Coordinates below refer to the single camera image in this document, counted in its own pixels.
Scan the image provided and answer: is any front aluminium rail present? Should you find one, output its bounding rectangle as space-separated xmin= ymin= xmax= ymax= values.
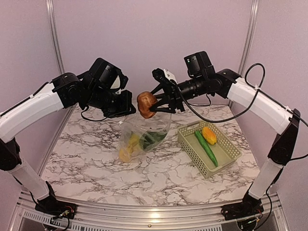
xmin=9 ymin=190 xmax=289 ymax=231

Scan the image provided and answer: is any left aluminium frame post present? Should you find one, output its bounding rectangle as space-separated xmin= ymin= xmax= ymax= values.
xmin=46 ymin=0 xmax=65 ymax=74

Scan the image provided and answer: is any right aluminium frame post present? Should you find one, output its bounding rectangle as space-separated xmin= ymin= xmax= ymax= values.
xmin=238 ymin=0 xmax=259 ymax=76

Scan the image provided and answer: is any aluminium frame post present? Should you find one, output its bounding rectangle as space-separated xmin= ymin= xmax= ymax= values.
xmin=238 ymin=0 xmax=259 ymax=76
xmin=46 ymin=0 xmax=65 ymax=74

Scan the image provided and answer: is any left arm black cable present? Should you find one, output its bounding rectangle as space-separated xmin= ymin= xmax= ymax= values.
xmin=80 ymin=105 xmax=109 ymax=121

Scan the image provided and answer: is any green white bok choy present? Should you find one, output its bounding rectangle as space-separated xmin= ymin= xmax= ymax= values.
xmin=139 ymin=131 xmax=167 ymax=151

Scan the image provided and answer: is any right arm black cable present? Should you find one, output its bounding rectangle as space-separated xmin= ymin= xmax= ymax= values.
xmin=180 ymin=63 xmax=308 ymax=161

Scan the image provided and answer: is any clear zip top bag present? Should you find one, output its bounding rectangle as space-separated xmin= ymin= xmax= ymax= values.
xmin=117 ymin=112 xmax=172 ymax=162

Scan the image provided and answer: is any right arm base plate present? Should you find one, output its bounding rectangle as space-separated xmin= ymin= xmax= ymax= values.
xmin=221 ymin=202 xmax=264 ymax=220

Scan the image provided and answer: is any brown bread bun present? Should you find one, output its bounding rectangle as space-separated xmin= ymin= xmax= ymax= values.
xmin=137 ymin=91 xmax=157 ymax=119

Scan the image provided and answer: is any beige perforated plastic basket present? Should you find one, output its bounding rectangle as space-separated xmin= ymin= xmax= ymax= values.
xmin=178 ymin=120 xmax=242 ymax=179

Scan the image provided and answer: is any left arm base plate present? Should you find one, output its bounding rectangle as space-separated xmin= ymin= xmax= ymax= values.
xmin=35 ymin=201 xmax=77 ymax=219

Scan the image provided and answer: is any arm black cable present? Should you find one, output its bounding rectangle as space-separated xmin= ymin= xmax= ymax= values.
xmin=180 ymin=63 xmax=308 ymax=161
xmin=80 ymin=105 xmax=109 ymax=121

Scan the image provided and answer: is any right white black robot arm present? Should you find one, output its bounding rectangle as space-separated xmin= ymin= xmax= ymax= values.
xmin=150 ymin=51 xmax=301 ymax=220

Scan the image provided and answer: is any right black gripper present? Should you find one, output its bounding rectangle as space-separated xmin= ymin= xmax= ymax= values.
xmin=147 ymin=75 xmax=207 ymax=114

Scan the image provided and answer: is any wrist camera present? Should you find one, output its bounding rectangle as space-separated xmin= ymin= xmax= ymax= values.
xmin=152 ymin=68 xmax=178 ymax=85
xmin=82 ymin=58 xmax=128 ymax=94

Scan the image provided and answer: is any yellow lemon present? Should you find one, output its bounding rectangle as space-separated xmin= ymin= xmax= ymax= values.
xmin=119 ymin=146 xmax=136 ymax=162
xmin=128 ymin=133 xmax=140 ymax=147

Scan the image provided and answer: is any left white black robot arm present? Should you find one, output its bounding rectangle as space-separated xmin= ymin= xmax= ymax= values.
xmin=0 ymin=71 xmax=136 ymax=215

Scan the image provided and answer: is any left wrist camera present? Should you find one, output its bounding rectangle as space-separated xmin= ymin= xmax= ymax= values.
xmin=82 ymin=58 xmax=128 ymax=94

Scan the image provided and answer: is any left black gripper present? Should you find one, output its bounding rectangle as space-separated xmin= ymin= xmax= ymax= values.
xmin=86 ymin=85 xmax=136 ymax=118

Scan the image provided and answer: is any green cucumber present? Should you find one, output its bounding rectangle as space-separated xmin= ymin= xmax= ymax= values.
xmin=194 ymin=130 xmax=218 ymax=167

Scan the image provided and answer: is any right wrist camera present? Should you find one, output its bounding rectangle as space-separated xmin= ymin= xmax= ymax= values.
xmin=152 ymin=68 xmax=178 ymax=85

